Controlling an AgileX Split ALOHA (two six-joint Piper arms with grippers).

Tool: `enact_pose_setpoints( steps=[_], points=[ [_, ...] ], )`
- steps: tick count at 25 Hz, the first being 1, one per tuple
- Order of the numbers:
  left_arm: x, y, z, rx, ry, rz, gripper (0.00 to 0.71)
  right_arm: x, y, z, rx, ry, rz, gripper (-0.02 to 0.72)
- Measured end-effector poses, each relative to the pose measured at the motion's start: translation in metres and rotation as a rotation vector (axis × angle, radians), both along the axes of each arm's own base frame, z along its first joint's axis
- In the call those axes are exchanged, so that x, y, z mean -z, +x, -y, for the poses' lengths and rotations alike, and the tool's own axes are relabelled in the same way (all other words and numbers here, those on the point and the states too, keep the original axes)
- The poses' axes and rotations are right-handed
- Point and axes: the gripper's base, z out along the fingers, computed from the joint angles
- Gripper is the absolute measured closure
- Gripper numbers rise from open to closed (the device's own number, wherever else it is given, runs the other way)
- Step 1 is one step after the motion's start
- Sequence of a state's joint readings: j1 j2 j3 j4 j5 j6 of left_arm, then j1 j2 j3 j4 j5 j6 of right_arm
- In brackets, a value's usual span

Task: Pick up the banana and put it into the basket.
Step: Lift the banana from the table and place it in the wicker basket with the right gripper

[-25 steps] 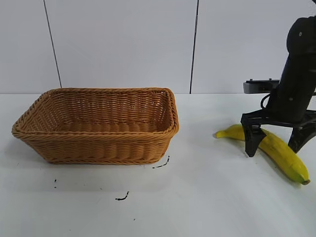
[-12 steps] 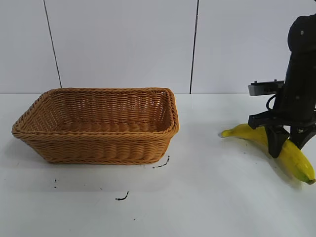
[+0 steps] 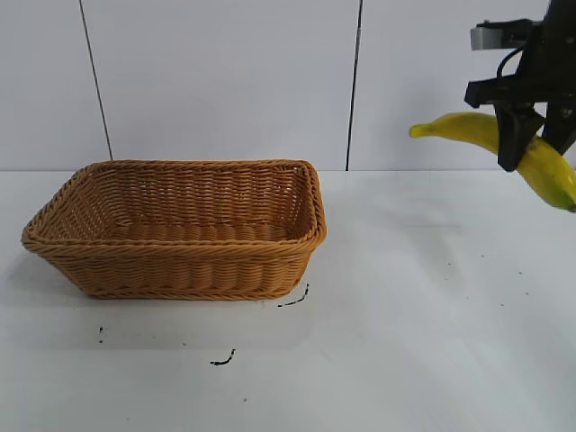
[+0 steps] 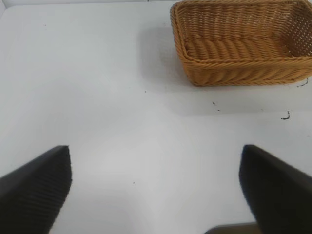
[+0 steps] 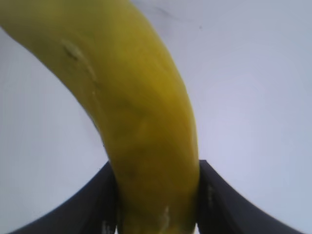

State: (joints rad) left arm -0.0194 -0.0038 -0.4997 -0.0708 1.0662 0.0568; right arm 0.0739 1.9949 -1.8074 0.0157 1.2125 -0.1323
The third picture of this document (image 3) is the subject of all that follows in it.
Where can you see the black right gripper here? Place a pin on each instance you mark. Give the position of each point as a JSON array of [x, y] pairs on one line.
[[544, 67]]

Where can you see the yellow banana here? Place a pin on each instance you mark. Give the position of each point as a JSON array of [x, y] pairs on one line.
[[459, 128]]

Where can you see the brown woven wicker basket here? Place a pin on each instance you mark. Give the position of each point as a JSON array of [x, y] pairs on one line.
[[180, 270]]

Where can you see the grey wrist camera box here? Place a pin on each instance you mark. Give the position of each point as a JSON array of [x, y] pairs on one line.
[[483, 38]]

